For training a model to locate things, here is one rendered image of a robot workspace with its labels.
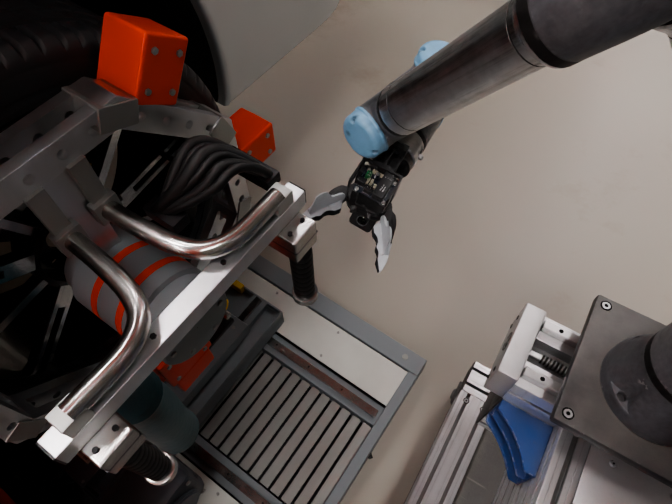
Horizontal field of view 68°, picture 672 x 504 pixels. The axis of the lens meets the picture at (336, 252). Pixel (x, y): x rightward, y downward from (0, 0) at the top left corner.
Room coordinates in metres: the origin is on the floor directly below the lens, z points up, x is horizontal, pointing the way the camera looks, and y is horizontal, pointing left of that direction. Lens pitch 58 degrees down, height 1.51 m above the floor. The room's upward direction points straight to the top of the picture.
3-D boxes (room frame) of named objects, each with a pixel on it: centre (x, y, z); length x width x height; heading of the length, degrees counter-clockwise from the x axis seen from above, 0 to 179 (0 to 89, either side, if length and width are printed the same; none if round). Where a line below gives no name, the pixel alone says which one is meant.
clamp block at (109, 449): (0.13, 0.27, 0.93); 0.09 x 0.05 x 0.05; 55
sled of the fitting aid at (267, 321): (0.53, 0.45, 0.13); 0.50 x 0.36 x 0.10; 145
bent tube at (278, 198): (0.40, 0.19, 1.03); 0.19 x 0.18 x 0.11; 55
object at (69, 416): (0.23, 0.30, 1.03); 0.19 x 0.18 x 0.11; 55
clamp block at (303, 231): (0.41, 0.08, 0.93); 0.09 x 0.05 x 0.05; 55
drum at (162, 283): (0.34, 0.28, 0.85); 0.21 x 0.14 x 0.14; 55
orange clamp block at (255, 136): (0.65, 0.17, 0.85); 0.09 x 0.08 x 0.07; 145
